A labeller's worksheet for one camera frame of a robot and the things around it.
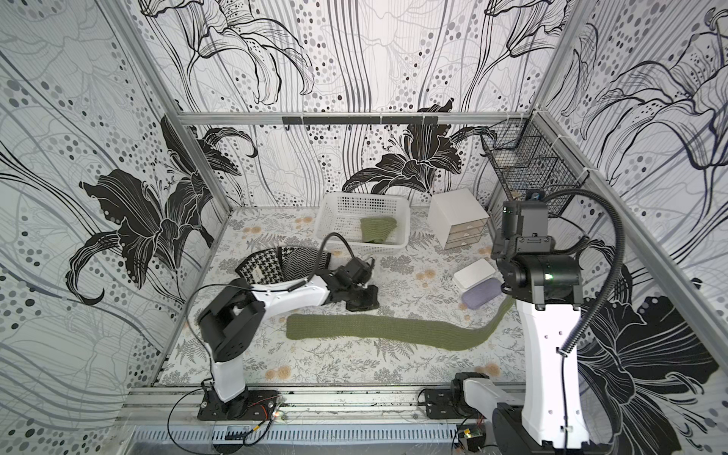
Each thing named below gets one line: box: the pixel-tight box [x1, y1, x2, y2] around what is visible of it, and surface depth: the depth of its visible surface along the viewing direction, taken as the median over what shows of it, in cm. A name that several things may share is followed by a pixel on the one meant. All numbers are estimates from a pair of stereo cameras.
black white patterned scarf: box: [235, 246, 331, 285], surface depth 97 cm
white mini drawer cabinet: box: [427, 187, 491, 251], surface depth 103 cm
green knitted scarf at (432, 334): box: [286, 296, 516, 350], surface depth 88 cm
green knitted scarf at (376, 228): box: [360, 217, 398, 243], surface depth 106 cm
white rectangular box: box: [452, 257, 498, 294], surface depth 97 cm
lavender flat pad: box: [461, 277, 503, 310], surface depth 94 cm
